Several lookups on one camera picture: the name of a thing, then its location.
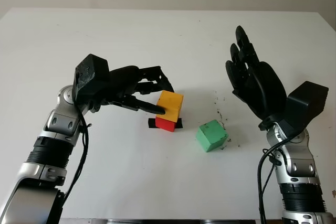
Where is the green wooden block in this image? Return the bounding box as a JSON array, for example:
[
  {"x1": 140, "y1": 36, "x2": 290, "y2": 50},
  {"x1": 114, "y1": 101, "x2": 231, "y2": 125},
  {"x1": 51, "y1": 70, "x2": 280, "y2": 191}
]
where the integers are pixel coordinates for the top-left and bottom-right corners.
[{"x1": 195, "y1": 119, "x2": 229, "y2": 153}]

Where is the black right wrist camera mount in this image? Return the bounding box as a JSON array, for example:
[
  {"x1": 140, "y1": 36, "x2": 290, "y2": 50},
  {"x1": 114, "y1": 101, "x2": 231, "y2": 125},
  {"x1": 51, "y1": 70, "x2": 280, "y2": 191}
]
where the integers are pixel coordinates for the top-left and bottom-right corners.
[{"x1": 279, "y1": 81, "x2": 329, "y2": 141}]

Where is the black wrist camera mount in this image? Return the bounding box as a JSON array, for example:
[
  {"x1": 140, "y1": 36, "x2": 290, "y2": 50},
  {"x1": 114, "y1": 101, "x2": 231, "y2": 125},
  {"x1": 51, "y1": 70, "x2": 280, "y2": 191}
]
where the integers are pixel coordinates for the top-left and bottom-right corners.
[
  {"x1": 72, "y1": 54, "x2": 110, "y2": 104},
  {"x1": 279, "y1": 81, "x2": 329, "y2": 141}
]

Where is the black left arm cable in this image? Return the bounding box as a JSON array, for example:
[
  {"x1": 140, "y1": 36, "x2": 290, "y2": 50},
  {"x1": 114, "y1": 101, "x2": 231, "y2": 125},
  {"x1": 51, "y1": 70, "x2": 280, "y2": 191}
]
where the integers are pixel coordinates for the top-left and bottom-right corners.
[{"x1": 62, "y1": 103, "x2": 92, "y2": 204}]

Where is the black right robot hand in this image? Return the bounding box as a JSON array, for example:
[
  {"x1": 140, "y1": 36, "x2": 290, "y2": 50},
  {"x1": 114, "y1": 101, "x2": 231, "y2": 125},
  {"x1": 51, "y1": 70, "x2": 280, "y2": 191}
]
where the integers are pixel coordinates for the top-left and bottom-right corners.
[{"x1": 225, "y1": 25, "x2": 288, "y2": 130}]

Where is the yellow wooden block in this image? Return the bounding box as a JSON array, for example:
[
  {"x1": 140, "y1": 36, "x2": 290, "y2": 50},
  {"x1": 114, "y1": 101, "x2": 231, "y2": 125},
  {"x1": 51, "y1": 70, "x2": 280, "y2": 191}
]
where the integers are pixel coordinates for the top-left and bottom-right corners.
[{"x1": 155, "y1": 90, "x2": 184, "y2": 123}]

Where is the red wooden block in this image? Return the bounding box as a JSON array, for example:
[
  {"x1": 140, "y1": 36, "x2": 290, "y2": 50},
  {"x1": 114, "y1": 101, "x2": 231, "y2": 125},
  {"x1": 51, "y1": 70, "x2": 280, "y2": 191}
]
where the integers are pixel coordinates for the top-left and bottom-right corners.
[{"x1": 155, "y1": 115, "x2": 176, "y2": 132}]

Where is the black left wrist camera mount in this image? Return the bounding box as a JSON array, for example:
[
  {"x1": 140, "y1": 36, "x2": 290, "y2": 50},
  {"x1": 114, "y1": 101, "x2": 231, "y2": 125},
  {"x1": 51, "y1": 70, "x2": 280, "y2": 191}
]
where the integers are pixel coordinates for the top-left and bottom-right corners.
[{"x1": 72, "y1": 54, "x2": 110, "y2": 104}]

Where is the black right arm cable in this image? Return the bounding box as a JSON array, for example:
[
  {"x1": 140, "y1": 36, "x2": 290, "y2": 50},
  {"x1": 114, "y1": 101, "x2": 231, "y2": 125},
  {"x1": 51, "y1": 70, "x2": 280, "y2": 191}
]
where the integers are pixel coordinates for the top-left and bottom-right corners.
[{"x1": 258, "y1": 129, "x2": 297, "y2": 222}]

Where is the black tape marker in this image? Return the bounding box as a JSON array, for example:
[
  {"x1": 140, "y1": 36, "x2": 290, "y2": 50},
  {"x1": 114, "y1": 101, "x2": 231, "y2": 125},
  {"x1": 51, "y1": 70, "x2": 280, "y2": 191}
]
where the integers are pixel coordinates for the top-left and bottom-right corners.
[{"x1": 148, "y1": 118, "x2": 184, "y2": 130}]

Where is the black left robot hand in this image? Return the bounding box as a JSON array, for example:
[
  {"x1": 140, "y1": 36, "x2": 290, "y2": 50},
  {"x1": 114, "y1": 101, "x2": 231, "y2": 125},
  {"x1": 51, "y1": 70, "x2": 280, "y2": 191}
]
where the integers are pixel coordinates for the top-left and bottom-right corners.
[{"x1": 90, "y1": 65, "x2": 175, "y2": 116}]

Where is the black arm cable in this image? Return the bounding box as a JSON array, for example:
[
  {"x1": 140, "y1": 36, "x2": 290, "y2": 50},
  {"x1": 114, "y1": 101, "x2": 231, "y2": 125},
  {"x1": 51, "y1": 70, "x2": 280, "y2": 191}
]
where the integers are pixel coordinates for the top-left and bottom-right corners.
[
  {"x1": 62, "y1": 103, "x2": 92, "y2": 204},
  {"x1": 258, "y1": 129, "x2": 297, "y2": 222}
]

